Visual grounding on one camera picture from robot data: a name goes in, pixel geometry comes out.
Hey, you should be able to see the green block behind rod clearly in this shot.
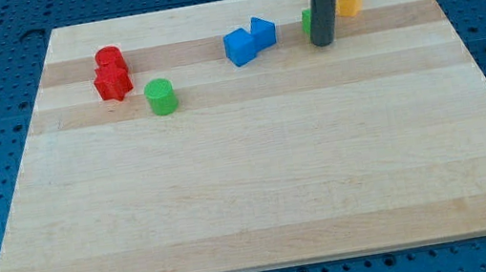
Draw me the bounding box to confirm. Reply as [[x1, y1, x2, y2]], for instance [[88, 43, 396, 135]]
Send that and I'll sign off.
[[301, 9, 311, 35]]

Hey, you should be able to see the red star block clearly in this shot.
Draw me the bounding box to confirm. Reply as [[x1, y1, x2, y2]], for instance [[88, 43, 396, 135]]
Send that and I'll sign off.
[[94, 64, 134, 101]]

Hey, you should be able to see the light wooden board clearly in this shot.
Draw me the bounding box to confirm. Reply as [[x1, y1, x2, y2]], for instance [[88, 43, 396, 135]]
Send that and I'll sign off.
[[0, 0, 486, 272]]

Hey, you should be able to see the red cylinder block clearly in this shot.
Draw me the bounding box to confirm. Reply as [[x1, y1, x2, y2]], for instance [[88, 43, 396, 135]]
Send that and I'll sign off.
[[95, 46, 129, 72]]

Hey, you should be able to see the blue cube block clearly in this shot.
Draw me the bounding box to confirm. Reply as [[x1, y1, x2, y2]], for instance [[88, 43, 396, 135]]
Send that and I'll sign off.
[[222, 28, 257, 67]]

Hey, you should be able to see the blue triangular block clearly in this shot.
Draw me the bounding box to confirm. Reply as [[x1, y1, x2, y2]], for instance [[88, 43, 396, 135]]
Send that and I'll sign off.
[[250, 16, 277, 52]]

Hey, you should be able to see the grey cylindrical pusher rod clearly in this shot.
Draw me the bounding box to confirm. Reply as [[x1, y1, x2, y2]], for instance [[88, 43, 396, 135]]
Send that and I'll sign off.
[[309, 0, 337, 48]]

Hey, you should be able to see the green cylinder block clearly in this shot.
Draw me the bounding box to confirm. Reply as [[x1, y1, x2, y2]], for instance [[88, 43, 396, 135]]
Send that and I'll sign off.
[[144, 78, 179, 115]]

